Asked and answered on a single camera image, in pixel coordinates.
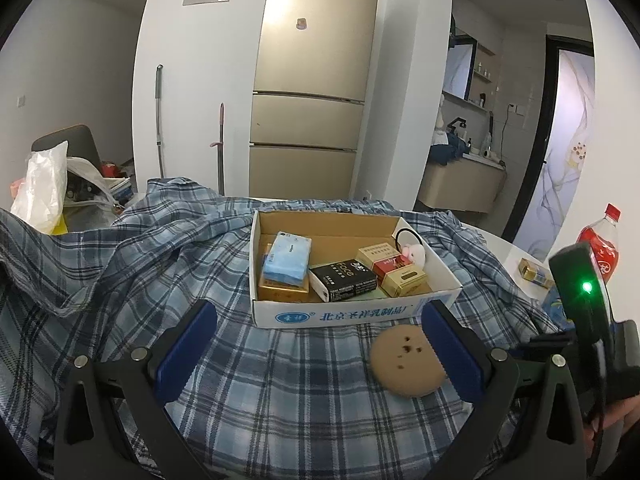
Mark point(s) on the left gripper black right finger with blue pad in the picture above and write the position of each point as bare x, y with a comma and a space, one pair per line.
547, 442

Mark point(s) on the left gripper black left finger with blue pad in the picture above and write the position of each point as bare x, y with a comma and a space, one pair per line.
90, 441

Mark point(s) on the light blue tissue pack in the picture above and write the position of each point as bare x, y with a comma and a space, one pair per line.
287, 259

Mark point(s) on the person's hand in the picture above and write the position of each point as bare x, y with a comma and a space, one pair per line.
626, 411

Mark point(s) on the small yellow box on table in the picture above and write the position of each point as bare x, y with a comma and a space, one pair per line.
535, 273

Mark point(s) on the red soda bottle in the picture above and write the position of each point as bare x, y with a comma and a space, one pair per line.
602, 237

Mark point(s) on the blue plaid cloth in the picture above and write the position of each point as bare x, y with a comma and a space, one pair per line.
261, 404

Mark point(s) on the red gold cigarette pack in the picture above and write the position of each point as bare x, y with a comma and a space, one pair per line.
397, 275

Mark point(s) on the beige bathroom vanity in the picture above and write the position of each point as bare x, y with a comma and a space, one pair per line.
469, 183

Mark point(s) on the yellow blue cigarette pack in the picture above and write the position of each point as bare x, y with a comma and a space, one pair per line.
279, 292

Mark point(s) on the black box gold text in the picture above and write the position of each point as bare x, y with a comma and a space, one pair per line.
341, 281

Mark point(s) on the white plastic bag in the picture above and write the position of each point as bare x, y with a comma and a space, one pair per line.
40, 197

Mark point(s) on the open cardboard box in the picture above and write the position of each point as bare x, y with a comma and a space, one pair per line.
336, 237

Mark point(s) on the dark blue towel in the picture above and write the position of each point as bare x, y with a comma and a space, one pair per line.
446, 147

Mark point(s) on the dark grey chair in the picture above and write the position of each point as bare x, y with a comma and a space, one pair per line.
80, 143

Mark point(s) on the bathroom mirror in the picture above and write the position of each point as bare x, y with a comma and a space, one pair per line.
459, 70

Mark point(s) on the gold three-door refrigerator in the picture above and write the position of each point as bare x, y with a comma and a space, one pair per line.
309, 91

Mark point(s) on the grey mop handle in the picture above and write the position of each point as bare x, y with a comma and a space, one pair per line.
158, 82

